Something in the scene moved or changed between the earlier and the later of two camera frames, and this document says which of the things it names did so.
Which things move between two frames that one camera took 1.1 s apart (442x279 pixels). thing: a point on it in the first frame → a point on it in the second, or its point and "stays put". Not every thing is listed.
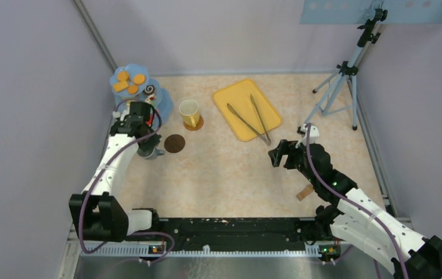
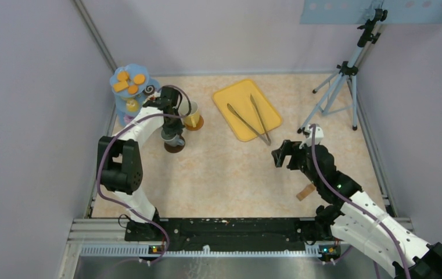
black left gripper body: [151, 142] → [173, 126]
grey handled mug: [150, 154] → [172, 140]
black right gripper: [285, 147] stays put
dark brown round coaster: [174, 143] stays put
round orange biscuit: [132, 89] stays put
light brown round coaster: [198, 127] stays put
